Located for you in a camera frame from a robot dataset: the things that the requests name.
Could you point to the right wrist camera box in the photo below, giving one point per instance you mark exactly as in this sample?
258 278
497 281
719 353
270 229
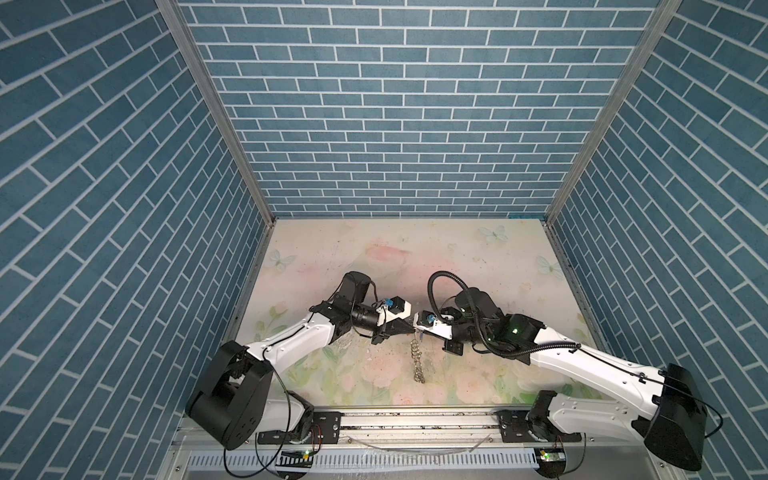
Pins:
429 323

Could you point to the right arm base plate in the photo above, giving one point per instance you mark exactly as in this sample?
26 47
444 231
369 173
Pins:
515 427

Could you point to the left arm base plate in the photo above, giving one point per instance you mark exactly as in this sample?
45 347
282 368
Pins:
326 425

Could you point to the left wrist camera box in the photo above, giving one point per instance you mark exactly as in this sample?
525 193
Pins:
394 308

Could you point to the perforated cable duct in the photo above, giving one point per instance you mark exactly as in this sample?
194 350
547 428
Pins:
367 460

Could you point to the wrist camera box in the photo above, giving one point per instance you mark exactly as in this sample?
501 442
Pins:
429 323
394 308

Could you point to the aluminium corner post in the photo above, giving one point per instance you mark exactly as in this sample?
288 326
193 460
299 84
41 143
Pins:
182 36
656 26

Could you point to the aluminium front rail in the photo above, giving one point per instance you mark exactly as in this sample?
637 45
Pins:
455 427

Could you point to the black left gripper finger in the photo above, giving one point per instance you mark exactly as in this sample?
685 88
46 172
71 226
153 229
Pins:
401 325
391 331

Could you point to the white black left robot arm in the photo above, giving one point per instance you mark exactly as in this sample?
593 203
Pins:
240 393

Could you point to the large metal keyring band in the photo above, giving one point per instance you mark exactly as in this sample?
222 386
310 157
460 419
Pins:
416 357

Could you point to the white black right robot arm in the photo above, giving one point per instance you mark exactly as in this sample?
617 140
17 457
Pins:
660 407

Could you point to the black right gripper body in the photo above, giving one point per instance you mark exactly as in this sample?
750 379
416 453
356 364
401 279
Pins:
451 346

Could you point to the aluminium right corner post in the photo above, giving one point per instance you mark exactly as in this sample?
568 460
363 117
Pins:
656 26

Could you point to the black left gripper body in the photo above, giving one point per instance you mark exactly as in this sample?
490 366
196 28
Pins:
379 333

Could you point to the aluminium left corner post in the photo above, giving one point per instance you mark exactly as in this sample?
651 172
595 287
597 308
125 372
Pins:
182 36

